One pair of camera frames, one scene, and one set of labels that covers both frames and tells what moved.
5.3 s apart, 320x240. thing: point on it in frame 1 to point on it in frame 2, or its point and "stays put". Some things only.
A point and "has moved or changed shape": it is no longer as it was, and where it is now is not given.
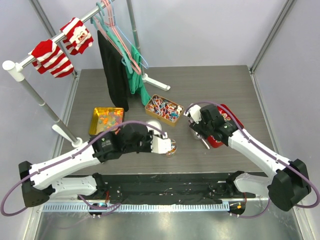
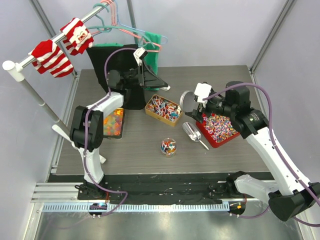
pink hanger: [110, 32] to [114, 18]
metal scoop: [197, 136] has moved or changed shape
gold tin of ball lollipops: [164, 110] stays put
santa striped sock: [76, 36] stays put
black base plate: [122, 189] stays put
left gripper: [148, 148] to [146, 79]
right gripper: [198, 128] to [197, 114]
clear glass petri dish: [173, 148] stays put
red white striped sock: [47, 57] stays put
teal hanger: [100, 24] to [109, 28]
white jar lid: [156, 125] to [187, 102]
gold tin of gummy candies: [104, 118] stays put
